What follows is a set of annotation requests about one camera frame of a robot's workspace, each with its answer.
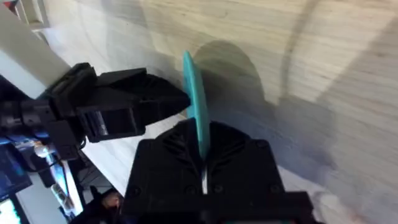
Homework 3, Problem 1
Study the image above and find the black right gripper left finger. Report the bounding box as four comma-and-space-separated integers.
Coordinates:
123, 118, 206, 203

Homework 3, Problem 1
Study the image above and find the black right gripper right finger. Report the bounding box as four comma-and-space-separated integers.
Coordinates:
205, 121, 286, 196

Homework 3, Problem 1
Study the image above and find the teal plate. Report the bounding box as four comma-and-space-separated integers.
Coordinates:
182, 50, 211, 160

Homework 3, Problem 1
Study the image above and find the computer screen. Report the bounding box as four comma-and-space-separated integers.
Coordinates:
0, 143, 33, 202

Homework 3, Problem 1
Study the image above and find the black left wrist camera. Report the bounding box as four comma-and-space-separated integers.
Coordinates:
45, 119, 84, 162

